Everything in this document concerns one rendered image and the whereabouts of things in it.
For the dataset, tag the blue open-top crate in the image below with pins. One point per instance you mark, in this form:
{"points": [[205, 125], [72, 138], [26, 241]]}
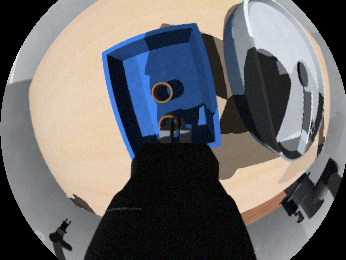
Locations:
{"points": [[175, 55]]}

